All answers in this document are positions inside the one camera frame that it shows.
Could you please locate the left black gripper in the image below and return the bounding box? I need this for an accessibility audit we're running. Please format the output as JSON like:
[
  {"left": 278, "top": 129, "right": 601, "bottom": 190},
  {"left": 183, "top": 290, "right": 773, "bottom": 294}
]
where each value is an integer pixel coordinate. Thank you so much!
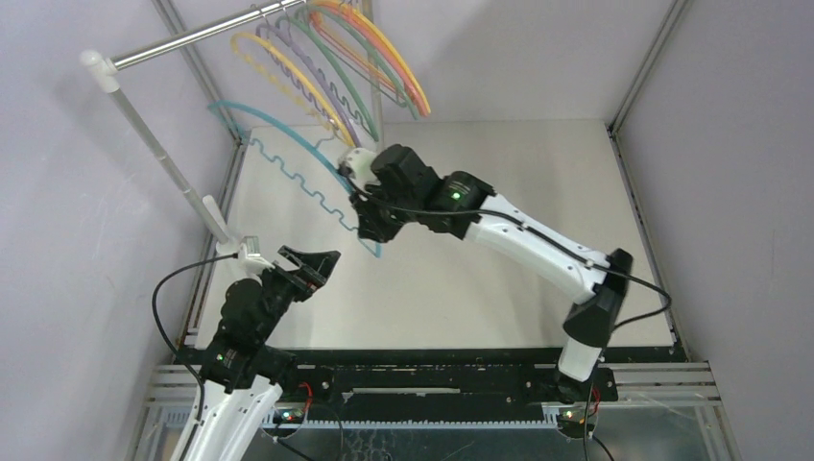
[{"left": 256, "top": 245, "right": 339, "bottom": 340}]

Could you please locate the teal wavy hanger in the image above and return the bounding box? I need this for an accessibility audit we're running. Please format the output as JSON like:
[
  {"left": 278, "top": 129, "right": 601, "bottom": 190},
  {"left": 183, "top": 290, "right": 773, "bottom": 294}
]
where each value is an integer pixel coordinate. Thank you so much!
[{"left": 276, "top": 13, "right": 381, "bottom": 142}]

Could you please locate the yellow smooth hanger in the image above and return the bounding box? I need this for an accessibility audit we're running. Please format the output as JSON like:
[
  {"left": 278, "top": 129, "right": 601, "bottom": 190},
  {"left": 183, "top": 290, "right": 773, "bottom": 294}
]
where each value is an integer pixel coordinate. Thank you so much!
[{"left": 313, "top": 1, "right": 431, "bottom": 117}]

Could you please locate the yellow wavy hanger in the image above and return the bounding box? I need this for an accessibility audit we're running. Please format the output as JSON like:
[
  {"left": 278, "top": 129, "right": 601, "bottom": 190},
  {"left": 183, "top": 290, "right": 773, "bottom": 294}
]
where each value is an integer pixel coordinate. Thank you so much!
[{"left": 229, "top": 32, "right": 359, "bottom": 147}]

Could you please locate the purple wavy hanger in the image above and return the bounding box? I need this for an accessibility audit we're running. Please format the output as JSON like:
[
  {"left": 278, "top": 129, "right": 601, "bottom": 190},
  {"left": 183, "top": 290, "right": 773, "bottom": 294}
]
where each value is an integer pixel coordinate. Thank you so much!
[{"left": 255, "top": 24, "right": 362, "bottom": 147}]

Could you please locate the pink hanger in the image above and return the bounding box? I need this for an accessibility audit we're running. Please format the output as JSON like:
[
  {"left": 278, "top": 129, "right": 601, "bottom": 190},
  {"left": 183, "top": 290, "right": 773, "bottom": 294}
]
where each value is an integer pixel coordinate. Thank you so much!
[{"left": 308, "top": 1, "right": 431, "bottom": 118}]

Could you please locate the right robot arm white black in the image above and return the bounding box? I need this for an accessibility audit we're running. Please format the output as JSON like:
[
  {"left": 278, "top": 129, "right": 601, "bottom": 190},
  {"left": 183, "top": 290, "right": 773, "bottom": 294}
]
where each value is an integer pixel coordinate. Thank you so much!
[{"left": 338, "top": 144, "right": 633, "bottom": 400}]

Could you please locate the left circuit board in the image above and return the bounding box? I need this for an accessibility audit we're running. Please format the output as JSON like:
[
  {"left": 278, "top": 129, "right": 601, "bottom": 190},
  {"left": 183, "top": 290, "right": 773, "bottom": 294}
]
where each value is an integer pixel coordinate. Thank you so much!
[{"left": 272, "top": 408, "right": 307, "bottom": 427}]

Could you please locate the circuit board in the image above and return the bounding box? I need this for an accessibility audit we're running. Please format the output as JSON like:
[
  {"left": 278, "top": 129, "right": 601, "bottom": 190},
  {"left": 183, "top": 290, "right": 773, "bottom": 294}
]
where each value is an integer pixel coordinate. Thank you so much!
[
  {"left": 557, "top": 410, "right": 586, "bottom": 425},
  {"left": 272, "top": 408, "right": 307, "bottom": 427}
]

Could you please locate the right circuit board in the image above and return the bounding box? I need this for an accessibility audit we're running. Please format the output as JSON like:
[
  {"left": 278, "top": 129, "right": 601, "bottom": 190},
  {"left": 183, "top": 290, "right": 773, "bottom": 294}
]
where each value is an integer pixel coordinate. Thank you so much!
[{"left": 557, "top": 410, "right": 586, "bottom": 425}]

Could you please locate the chrome and white garment rack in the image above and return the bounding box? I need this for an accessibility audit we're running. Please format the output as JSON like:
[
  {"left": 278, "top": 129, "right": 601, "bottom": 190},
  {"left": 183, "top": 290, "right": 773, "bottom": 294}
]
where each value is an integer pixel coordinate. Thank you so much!
[{"left": 79, "top": 0, "right": 395, "bottom": 246}]

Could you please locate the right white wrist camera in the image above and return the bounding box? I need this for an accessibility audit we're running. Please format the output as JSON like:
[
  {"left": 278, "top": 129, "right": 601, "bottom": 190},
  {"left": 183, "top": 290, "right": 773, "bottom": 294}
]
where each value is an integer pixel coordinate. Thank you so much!
[{"left": 337, "top": 148, "right": 379, "bottom": 189}]

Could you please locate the left black camera cable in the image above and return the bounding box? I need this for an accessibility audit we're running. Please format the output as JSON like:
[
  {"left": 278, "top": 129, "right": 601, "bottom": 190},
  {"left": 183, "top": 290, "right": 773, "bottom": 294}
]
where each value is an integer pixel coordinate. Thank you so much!
[{"left": 151, "top": 253, "right": 242, "bottom": 427}]

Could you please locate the aluminium frame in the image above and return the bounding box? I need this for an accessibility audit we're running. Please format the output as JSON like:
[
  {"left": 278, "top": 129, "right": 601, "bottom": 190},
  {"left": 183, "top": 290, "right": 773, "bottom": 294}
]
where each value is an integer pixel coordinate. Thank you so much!
[{"left": 103, "top": 1, "right": 742, "bottom": 460}]

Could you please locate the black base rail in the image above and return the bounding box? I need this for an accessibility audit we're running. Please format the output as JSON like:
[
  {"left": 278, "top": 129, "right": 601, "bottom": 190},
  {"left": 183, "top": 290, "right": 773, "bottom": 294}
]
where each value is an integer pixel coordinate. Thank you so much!
[{"left": 175, "top": 346, "right": 688, "bottom": 425}]

